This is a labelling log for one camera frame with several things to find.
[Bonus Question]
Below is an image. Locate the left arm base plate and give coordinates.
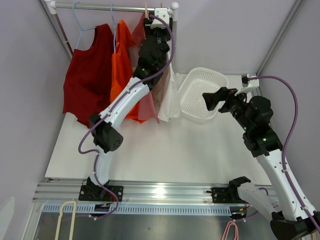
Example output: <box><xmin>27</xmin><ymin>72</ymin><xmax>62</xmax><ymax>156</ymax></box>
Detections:
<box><xmin>78</xmin><ymin>185</ymin><xmax>124</xmax><ymax>202</ymax></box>

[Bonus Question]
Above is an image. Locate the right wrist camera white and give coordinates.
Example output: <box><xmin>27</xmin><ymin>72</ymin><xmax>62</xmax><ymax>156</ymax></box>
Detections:
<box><xmin>235</xmin><ymin>73</ymin><xmax>260</xmax><ymax>96</ymax></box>

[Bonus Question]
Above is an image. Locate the blue hanger left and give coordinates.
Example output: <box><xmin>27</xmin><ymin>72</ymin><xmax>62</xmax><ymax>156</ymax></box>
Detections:
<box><xmin>71</xmin><ymin>1</ymin><xmax>96</xmax><ymax>49</ymax></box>

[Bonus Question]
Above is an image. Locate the metal clothes rack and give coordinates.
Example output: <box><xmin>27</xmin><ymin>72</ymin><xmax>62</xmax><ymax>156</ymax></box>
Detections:
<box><xmin>40</xmin><ymin>0</ymin><xmax>179</xmax><ymax>83</ymax></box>

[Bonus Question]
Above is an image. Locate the white t shirt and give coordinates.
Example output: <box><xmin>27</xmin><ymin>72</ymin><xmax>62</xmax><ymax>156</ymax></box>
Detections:
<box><xmin>157</xmin><ymin>64</ymin><xmax>182</xmax><ymax>122</ymax></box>

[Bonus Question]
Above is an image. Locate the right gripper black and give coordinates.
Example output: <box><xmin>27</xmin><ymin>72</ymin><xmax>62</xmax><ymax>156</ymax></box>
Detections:
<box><xmin>202</xmin><ymin>87</ymin><xmax>252</xmax><ymax>132</ymax></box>

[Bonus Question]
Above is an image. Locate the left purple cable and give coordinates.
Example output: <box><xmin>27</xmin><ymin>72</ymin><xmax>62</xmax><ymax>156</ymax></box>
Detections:
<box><xmin>78</xmin><ymin>13</ymin><xmax>176</xmax><ymax>221</ymax></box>

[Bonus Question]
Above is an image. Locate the slotted cable duct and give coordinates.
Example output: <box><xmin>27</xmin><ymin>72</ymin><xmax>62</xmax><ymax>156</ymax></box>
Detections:
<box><xmin>42</xmin><ymin>203</ymin><xmax>246</xmax><ymax>217</ymax></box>

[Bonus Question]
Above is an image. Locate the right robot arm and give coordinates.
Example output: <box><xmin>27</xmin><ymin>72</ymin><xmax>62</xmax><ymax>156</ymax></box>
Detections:
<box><xmin>202</xmin><ymin>87</ymin><xmax>320</xmax><ymax>240</ymax></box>

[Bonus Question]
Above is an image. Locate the dark red t shirt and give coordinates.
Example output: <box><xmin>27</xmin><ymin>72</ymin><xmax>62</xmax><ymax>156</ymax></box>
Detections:
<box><xmin>62</xmin><ymin>24</ymin><xmax>114</xmax><ymax>128</ymax></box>

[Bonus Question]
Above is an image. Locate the aluminium rail frame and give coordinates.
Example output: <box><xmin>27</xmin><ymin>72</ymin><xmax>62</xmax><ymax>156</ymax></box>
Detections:
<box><xmin>32</xmin><ymin>179</ymin><xmax>227</xmax><ymax>205</ymax></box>

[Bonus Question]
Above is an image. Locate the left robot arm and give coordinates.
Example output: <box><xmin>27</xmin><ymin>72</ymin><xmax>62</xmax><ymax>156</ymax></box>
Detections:
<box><xmin>79</xmin><ymin>14</ymin><xmax>175</xmax><ymax>202</ymax></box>

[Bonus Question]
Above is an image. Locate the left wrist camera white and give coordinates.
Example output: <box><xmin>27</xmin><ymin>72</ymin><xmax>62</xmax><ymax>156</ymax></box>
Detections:
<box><xmin>149</xmin><ymin>7</ymin><xmax>172</xmax><ymax>29</ymax></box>

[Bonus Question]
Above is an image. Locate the orange t shirt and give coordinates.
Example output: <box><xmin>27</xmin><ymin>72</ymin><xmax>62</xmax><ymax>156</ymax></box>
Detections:
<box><xmin>109</xmin><ymin>19</ymin><xmax>147</xmax><ymax>124</ymax></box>

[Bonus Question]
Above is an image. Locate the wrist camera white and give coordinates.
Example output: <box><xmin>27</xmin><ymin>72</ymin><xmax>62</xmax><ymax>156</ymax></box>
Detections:
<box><xmin>235</xmin><ymin>73</ymin><xmax>260</xmax><ymax>96</ymax></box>
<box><xmin>149</xmin><ymin>7</ymin><xmax>172</xmax><ymax>29</ymax></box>

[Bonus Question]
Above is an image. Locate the pink hanger bottom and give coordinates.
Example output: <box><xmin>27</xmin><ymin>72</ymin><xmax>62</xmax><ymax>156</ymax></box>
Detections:
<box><xmin>221</xmin><ymin>221</ymin><xmax>240</xmax><ymax>240</ymax></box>

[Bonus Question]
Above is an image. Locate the white plastic basket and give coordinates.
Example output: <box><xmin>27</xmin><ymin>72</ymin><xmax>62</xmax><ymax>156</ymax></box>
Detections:
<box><xmin>178</xmin><ymin>67</ymin><xmax>229</xmax><ymax>123</ymax></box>

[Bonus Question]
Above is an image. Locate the pink t shirt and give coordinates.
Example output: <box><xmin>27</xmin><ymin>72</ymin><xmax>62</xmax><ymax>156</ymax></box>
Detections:
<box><xmin>131</xmin><ymin>13</ymin><xmax>160</xmax><ymax>124</ymax></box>

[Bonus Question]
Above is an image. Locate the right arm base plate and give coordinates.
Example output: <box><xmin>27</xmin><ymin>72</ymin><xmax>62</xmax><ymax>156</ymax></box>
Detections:
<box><xmin>205</xmin><ymin>186</ymin><xmax>246</xmax><ymax>204</ymax></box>

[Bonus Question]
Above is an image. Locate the cream hanger bottom left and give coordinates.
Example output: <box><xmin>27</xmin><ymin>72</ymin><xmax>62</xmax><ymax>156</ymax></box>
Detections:
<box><xmin>53</xmin><ymin>199</ymin><xmax>78</xmax><ymax>240</ymax></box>

